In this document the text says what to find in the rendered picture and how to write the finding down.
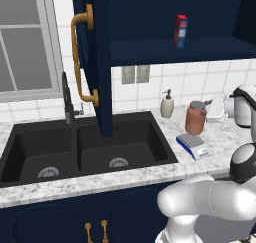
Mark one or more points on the navy base cupboard door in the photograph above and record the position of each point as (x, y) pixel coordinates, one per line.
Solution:
(133, 217)
(46, 223)

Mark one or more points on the blue and white digital scale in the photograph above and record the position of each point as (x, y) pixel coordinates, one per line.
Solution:
(191, 141)

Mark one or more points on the grey framed window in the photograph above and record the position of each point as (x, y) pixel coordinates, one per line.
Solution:
(26, 53)

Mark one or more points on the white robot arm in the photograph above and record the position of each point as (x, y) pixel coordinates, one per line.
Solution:
(200, 200)

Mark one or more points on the red and blue box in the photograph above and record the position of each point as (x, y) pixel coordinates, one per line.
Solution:
(181, 32)

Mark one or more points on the beige soap dispenser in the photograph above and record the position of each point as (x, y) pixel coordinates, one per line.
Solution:
(167, 107)

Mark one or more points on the brown honey bottle grey lid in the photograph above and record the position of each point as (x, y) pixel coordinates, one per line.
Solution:
(195, 120)

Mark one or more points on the black double sink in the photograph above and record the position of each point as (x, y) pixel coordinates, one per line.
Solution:
(100, 147)

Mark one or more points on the navy cabinet door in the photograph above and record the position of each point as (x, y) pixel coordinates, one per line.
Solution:
(246, 18)
(101, 70)

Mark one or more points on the grey wall outlet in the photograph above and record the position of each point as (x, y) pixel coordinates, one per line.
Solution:
(143, 74)
(128, 75)

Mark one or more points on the navy wall cabinet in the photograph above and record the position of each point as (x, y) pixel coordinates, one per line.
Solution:
(146, 50)

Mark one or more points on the dark grey tap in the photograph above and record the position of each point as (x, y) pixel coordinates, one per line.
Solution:
(67, 103)

